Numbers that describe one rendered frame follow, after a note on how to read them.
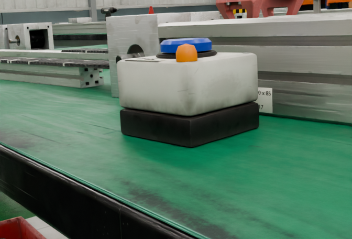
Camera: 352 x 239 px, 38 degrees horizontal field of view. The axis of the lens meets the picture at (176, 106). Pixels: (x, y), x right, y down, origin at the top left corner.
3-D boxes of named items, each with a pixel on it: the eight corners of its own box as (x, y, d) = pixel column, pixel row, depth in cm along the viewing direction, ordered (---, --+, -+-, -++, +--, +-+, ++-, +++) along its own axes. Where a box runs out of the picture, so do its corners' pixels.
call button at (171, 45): (150, 65, 40) (149, 40, 40) (186, 61, 43) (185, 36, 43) (187, 67, 37) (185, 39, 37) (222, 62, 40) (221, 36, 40)
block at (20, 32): (2, 57, 150) (-1, 24, 148) (37, 54, 158) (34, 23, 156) (18, 58, 143) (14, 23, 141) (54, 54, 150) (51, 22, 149)
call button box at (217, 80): (119, 134, 41) (113, 56, 40) (201, 114, 48) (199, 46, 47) (191, 149, 36) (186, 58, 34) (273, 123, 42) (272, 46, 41)
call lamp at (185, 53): (171, 61, 36) (171, 44, 36) (186, 59, 37) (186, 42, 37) (186, 62, 35) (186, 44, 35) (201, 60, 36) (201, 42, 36)
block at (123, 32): (94, 100, 60) (88, 17, 58) (171, 86, 68) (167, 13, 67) (145, 107, 53) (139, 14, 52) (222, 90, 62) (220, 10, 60)
